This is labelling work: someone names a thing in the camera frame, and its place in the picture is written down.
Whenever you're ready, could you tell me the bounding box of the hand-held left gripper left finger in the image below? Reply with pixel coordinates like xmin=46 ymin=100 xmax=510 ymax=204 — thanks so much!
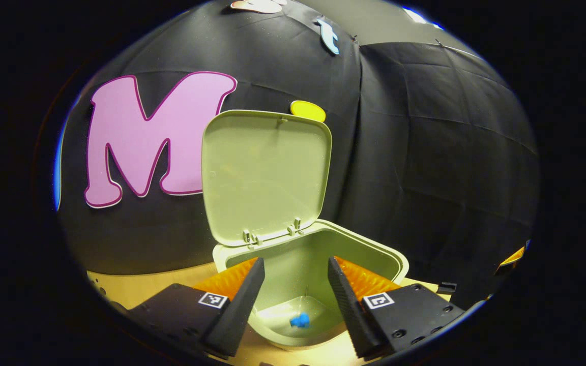
xmin=129 ymin=257 xmax=266 ymax=358

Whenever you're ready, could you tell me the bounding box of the wooden desktop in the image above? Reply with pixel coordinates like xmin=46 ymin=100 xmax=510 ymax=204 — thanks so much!
xmin=87 ymin=262 xmax=451 ymax=366

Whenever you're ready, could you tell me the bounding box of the pale green desktop garbage bin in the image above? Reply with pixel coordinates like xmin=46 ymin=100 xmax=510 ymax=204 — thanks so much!
xmin=201 ymin=109 xmax=409 ymax=352

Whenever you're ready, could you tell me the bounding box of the ceiling light strip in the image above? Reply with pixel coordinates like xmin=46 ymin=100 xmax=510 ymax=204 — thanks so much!
xmin=404 ymin=6 xmax=444 ymax=29

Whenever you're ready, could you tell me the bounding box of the black backdrop cloth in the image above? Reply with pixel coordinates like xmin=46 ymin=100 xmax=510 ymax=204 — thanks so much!
xmin=54 ymin=0 xmax=540 ymax=306

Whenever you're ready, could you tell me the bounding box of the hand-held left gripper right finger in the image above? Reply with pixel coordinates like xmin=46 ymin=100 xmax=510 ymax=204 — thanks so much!
xmin=327 ymin=256 xmax=465 ymax=359

